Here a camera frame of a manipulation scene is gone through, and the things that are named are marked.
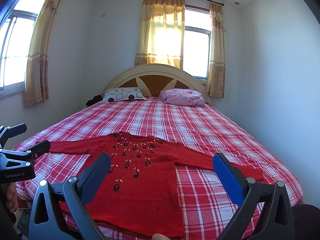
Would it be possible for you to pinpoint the wall window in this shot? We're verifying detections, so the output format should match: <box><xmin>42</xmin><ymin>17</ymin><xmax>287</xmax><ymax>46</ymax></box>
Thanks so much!
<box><xmin>183</xmin><ymin>6</ymin><xmax>212</xmax><ymax>81</ymax></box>
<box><xmin>1</xmin><ymin>0</ymin><xmax>45</xmax><ymax>99</ymax></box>

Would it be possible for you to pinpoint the pink pillow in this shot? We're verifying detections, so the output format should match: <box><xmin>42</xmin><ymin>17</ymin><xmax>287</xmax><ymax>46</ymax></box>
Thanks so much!
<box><xmin>159</xmin><ymin>88</ymin><xmax>206</xmax><ymax>107</ymax></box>

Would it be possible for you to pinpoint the red embroidered knit sweater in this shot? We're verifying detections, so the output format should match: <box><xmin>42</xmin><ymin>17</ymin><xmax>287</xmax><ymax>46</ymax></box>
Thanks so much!
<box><xmin>50</xmin><ymin>132</ymin><xmax>264</xmax><ymax>239</ymax></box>

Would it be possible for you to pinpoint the white patterned pillow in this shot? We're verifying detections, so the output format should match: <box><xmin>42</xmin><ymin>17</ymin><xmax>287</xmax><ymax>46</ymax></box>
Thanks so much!
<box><xmin>102</xmin><ymin>87</ymin><xmax>146</xmax><ymax>102</ymax></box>

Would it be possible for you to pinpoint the red plaid bed sheet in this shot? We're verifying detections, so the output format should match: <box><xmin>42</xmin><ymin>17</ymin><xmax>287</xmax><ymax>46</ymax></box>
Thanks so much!
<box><xmin>16</xmin><ymin>97</ymin><xmax>304</xmax><ymax>239</ymax></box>

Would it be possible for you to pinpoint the yellow centre curtain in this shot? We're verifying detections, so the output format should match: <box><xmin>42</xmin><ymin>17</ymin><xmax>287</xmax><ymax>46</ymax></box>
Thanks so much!
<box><xmin>135</xmin><ymin>0</ymin><xmax>185</xmax><ymax>69</ymax></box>

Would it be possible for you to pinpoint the person's left hand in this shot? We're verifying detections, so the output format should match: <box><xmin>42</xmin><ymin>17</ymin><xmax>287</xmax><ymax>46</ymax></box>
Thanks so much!
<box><xmin>6</xmin><ymin>183</ymin><xmax>18</xmax><ymax>213</ymax></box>

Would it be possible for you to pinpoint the back wall window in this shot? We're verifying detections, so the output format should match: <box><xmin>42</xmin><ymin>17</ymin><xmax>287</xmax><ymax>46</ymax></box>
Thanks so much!
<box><xmin>183</xmin><ymin>6</ymin><xmax>212</xmax><ymax>81</ymax></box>

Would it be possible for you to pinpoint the dark clothing beside pillow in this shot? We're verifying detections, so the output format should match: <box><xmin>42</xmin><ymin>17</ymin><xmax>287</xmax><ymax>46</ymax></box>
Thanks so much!
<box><xmin>85</xmin><ymin>94</ymin><xmax>103</xmax><ymax>107</ymax></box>

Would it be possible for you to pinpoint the yellow right curtain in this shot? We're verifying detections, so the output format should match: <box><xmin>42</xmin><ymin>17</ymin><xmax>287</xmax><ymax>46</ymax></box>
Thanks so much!
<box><xmin>206</xmin><ymin>2</ymin><xmax>226</xmax><ymax>98</ymax></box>

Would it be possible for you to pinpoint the left wall window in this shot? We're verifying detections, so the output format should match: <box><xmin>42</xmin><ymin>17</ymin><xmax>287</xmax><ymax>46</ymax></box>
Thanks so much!
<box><xmin>1</xmin><ymin>0</ymin><xmax>45</xmax><ymax>99</ymax></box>

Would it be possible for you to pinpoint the cream wooden headboard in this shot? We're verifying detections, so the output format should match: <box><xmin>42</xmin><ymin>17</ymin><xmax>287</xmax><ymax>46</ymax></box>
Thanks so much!
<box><xmin>106</xmin><ymin>64</ymin><xmax>213</xmax><ymax>106</ymax></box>

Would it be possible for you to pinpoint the yellow left curtain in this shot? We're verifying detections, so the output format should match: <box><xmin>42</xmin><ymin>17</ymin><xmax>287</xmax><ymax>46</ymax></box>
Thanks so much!
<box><xmin>23</xmin><ymin>0</ymin><xmax>62</xmax><ymax>107</ymax></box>

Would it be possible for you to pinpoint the yellow curtain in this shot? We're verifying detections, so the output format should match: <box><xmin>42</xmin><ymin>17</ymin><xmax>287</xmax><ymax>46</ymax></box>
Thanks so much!
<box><xmin>23</xmin><ymin>0</ymin><xmax>62</xmax><ymax>107</ymax></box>
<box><xmin>206</xmin><ymin>2</ymin><xmax>226</xmax><ymax>98</ymax></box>
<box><xmin>135</xmin><ymin>0</ymin><xmax>185</xmax><ymax>69</ymax></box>

